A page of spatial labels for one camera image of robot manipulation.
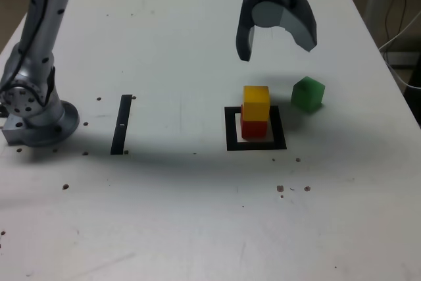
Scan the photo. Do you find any red cube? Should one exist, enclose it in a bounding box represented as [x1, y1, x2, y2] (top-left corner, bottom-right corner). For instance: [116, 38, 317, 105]
[240, 105, 269, 140]

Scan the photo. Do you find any white cable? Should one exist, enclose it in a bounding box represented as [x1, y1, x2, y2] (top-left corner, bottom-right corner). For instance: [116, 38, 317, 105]
[378, 11, 421, 89]

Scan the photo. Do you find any black tape strip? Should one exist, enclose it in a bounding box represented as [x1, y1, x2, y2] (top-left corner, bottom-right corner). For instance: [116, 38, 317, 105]
[110, 94, 134, 156]

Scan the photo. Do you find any white power strip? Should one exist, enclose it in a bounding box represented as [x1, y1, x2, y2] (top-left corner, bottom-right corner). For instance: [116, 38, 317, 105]
[384, 51, 421, 66]

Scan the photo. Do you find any thin black background cable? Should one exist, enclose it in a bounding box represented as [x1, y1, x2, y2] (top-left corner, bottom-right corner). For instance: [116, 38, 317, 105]
[384, 0, 409, 42]

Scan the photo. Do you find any green cube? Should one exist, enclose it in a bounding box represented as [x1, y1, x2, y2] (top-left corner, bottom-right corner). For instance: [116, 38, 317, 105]
[290, 76, 326, 113]

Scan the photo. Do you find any black tape square outline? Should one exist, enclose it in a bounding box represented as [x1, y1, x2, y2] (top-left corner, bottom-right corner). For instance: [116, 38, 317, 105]
[224, 105, 287, 152]

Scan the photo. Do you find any yellow cube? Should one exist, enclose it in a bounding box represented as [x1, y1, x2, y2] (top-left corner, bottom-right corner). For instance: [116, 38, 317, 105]
[242, 86, 272, 122]

